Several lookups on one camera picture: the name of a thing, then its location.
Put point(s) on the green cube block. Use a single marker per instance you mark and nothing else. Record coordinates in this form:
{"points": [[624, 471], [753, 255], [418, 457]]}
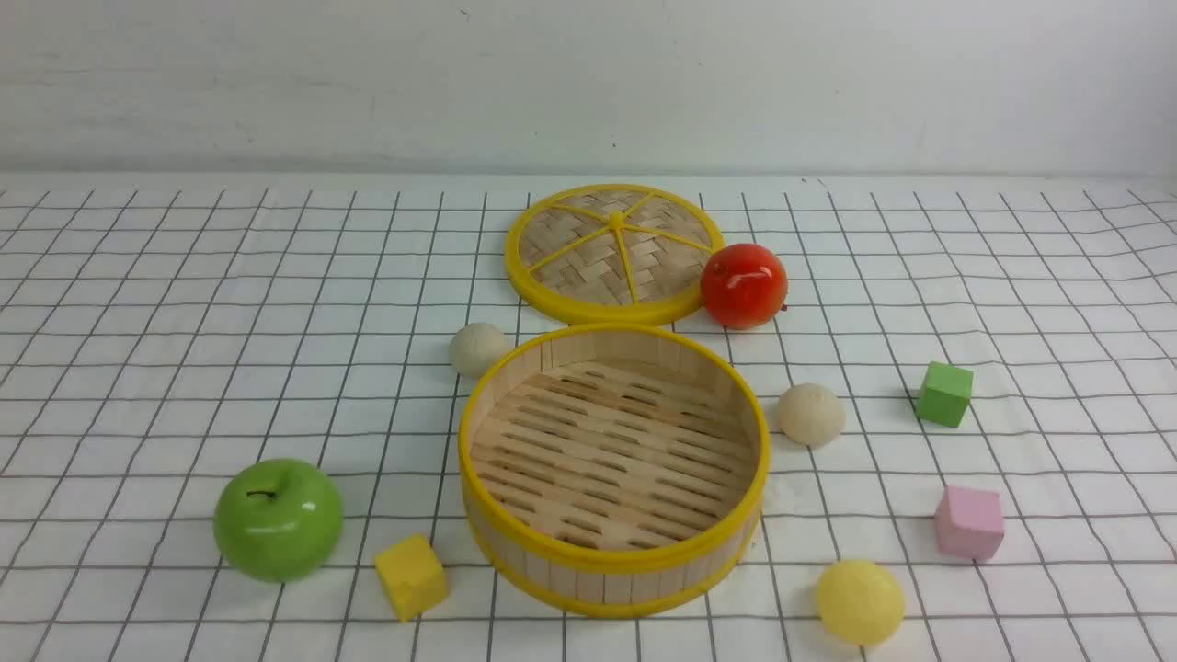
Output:
{"points": [[945, 394]]}

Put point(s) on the white bun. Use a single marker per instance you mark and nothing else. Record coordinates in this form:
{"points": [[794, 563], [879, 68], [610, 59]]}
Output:
{"points": [[476, 348], [810, 414]]}

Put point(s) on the bamboo steamer tray yellow rim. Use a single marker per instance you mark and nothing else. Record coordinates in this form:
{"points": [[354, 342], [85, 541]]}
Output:
{"points": [[613, 470]]}

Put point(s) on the pink cube block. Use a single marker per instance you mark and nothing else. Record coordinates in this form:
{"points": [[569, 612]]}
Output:
{"points": [[969, 522]]}

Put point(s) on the white grid tablecloth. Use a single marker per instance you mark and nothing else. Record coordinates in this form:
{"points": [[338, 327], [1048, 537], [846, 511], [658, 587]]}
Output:
{"points": [[161, 334]]}

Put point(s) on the yellow cube block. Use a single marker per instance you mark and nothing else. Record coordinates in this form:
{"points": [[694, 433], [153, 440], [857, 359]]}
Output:
{"points": [[412, 577]]}

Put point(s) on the red tomato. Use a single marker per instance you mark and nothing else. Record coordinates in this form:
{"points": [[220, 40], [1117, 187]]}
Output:
{"points": [[744, 286]]}

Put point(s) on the green apple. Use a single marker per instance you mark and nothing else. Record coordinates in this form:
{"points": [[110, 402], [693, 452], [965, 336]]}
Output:
{"points": [[278, 520]]}

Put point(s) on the woven bamboo steamer lid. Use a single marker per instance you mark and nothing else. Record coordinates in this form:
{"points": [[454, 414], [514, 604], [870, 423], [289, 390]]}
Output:
{"points": [[612, 253]]}

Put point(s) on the yellow bun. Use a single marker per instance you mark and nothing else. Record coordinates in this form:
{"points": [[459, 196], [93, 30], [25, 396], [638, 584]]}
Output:
{"points": [[860, 602]]}

